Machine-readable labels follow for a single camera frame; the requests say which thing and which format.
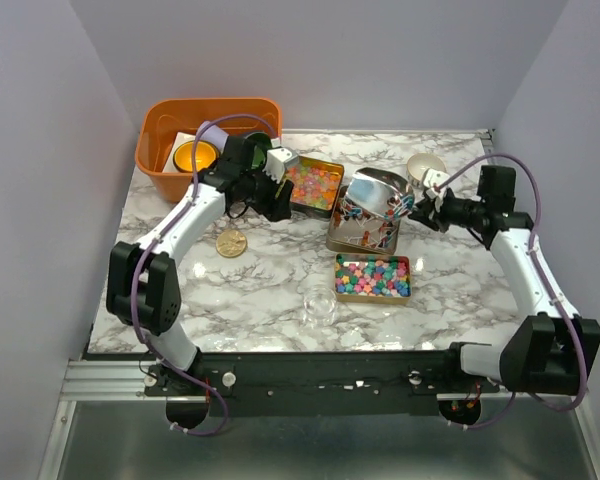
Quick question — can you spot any orange bowl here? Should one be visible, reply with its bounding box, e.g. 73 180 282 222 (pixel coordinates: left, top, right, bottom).
177 141 219 173

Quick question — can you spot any orange plastic bin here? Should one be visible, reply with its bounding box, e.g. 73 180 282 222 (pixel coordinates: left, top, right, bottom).
135 97 282 203

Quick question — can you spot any tin of mini lollipops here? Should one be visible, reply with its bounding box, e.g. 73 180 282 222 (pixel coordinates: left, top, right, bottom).
326 186 400 255

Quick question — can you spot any tin of pastel star candies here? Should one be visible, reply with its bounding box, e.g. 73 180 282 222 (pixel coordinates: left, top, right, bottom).
333 253 412 305

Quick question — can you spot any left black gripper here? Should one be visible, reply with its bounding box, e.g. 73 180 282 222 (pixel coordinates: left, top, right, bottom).
240 161 294 223

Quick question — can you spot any white box in bin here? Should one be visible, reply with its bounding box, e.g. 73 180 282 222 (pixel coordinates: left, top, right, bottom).
162 132 195 173

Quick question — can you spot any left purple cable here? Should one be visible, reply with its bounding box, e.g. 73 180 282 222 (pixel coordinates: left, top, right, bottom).
129 113 281 436

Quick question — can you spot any white ceramic bowl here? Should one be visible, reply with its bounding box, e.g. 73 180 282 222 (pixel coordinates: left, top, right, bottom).
406 153 447 189

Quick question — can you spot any green bowl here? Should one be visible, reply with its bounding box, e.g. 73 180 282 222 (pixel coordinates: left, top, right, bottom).
244 131 272 169

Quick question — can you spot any tin of translucent star candies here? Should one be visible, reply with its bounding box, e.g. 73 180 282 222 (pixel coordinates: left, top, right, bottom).
286 157 345 218

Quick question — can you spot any clear glass bowl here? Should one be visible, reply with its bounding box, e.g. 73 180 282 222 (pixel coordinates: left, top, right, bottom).
303 285 337 326

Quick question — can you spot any aluminium frame rail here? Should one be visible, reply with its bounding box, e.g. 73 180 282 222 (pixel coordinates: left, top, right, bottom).
59 357 589 402

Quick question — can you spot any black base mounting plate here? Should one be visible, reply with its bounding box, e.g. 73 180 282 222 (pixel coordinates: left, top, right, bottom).
145 350 497 418

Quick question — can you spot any lavender cup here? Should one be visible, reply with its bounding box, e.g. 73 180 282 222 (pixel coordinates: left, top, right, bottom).
196 121 229 153

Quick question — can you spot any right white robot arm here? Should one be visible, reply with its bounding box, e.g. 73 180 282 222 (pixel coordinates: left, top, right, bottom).
409 165 600 399

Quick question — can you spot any metal scoop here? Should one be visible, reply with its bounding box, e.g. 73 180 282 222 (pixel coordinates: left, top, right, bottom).
344 167 415 221

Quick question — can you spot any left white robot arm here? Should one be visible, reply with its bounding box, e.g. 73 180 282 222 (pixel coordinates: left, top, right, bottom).
106 136 299 395

